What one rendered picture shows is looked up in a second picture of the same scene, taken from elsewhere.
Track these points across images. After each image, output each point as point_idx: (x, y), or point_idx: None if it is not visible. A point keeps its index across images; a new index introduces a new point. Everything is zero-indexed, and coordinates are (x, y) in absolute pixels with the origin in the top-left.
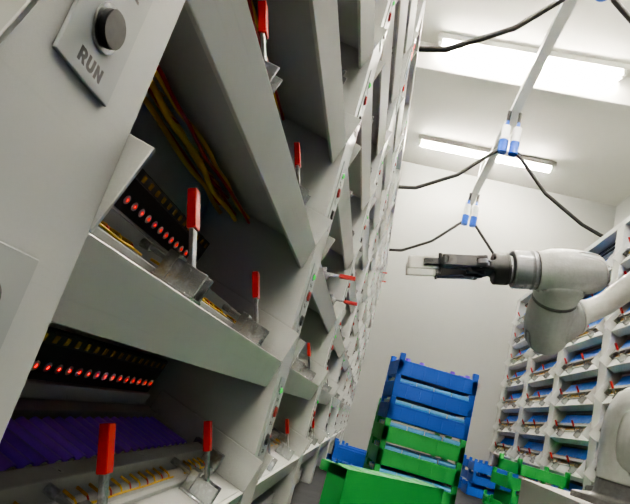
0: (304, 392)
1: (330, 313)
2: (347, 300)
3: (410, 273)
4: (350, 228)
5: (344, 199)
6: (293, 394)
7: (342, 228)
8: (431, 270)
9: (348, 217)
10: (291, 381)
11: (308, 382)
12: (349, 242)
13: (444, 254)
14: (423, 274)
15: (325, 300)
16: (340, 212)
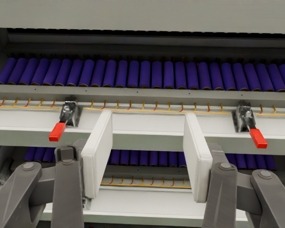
0: (187, 224)
1: (233, 143)
2: (252, 131)
3: (184, 149)
4: (175, 2)
5: None
6: (109, 222)
7: (110, 26)
8: (193, 175)
9: (99, 4)
10: (44, 216)
11: (168, 218)
12: (251, 11)
13: (21, 167)
14: (188, 173)
15: (122, 140)
16: (27, 24)
